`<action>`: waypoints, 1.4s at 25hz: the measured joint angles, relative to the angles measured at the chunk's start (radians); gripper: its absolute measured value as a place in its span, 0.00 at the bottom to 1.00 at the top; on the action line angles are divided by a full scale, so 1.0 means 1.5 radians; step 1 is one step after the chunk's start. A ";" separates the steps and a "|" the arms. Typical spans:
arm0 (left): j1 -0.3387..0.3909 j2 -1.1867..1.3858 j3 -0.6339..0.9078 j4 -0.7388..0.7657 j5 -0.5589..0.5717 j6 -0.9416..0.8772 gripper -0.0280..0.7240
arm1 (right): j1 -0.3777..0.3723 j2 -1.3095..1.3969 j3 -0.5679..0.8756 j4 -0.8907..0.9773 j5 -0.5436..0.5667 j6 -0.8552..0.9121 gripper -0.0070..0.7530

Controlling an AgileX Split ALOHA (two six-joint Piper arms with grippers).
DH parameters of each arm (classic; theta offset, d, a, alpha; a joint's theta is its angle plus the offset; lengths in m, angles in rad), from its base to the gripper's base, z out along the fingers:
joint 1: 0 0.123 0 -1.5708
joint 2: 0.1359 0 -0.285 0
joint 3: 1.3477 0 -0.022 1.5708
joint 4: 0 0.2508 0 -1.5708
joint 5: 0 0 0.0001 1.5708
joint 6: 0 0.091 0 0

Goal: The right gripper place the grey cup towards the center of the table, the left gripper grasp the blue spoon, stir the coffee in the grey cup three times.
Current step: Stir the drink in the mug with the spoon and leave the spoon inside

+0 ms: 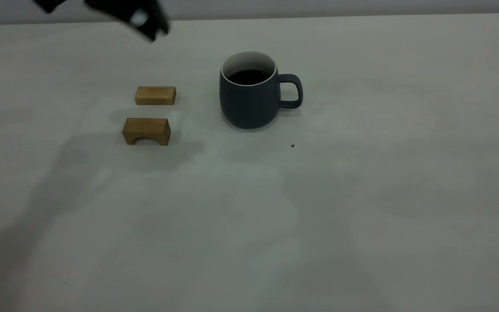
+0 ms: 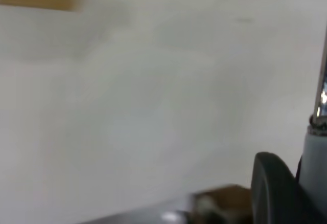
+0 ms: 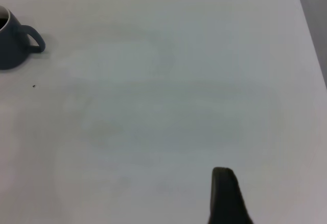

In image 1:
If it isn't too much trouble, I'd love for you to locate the flat rectangular wooden block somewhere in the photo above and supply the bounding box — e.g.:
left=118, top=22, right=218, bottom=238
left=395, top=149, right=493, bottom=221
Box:
left=135, top=86, right=177, bottom=106

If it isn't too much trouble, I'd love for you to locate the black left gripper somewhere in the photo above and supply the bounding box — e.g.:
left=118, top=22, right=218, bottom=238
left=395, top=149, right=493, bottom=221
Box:
left=84, top=0, right=170, bottom=43

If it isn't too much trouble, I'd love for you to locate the arched wooden block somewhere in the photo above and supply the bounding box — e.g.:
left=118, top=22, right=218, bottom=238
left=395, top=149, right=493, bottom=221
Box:
left=122, top=117, right=172, bottom=146

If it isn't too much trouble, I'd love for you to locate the dark grey ceramic mug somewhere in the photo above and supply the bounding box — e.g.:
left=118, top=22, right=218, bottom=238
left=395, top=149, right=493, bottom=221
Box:
left=219, top=51, right=304, bottom=130

